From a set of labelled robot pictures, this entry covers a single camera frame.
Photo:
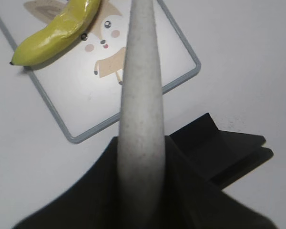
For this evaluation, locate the white grey-rimmed cutting board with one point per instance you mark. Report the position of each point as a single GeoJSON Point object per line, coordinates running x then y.
{"type": "Point", "coordinates": [82, 85]}

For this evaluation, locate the black knife stand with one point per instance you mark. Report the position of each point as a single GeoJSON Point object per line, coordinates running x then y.
{"type": "Point", "coordinates": [201, 161]}

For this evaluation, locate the white-handled kitchen knife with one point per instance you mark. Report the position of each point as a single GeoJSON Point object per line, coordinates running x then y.
{"type": "Point", "coordinates": [141, 150]}

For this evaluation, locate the yellow plastic banana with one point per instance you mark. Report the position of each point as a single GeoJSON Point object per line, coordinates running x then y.
{"type": "Point", "coordinates": [58, 35]}

